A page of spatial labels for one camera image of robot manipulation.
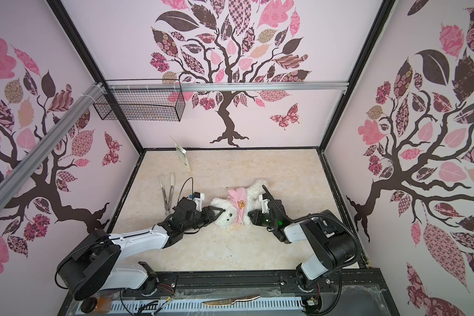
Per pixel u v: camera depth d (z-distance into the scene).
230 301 0.70
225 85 0.94
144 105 1.22
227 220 0.83
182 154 1.02
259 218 0.80
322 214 0.53
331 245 0.45
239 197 0.88
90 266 0.42
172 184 1.03
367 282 0.75
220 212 0.82
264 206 0.83
